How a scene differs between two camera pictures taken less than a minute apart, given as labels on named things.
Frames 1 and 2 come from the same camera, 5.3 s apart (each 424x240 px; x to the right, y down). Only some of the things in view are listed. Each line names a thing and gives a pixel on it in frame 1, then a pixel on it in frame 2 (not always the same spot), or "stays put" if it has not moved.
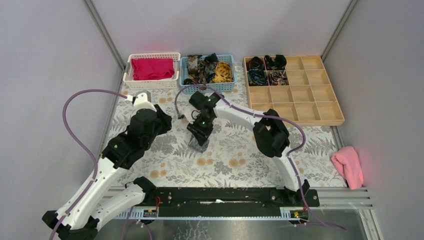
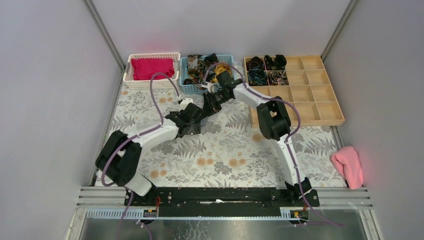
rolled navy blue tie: (257, 77) stays put
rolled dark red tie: (255, 63) stays put
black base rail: (231, 202) stays put
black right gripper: (201, 135) → (210, 107)
